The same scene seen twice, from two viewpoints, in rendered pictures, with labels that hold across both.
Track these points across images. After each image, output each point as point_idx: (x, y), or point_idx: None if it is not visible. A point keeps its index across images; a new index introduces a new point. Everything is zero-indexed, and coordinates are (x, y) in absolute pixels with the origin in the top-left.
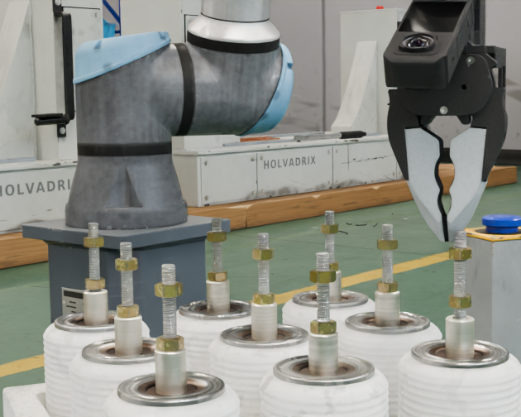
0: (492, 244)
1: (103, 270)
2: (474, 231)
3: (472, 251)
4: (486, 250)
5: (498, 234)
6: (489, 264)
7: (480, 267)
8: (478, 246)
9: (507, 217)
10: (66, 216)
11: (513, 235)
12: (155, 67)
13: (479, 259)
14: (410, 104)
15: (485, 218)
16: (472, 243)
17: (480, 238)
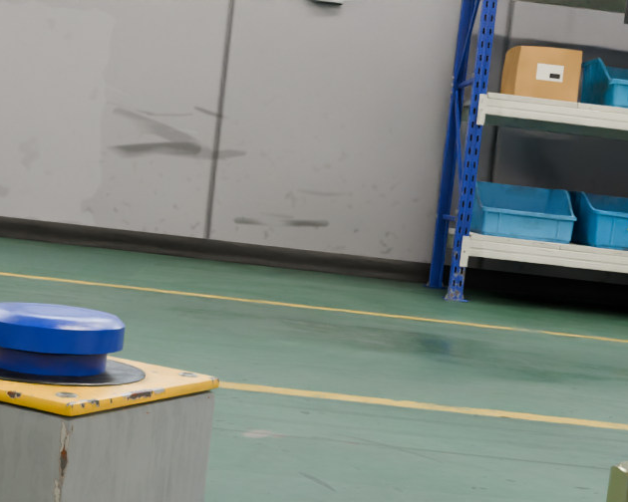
0: (214, 399)
1: None
2: (88, 386)
3: (148, 455)
4: (198, 427)
5: (143, 371)
6: (201, 471)
7: (169, 501)
8: (171, 429)
9: (78, 309)
10: None
11: (129, 363)
12: None
13: (169, 473)
14: None
15: (110, 327)
16: (151, 427)
17: (170, 397)
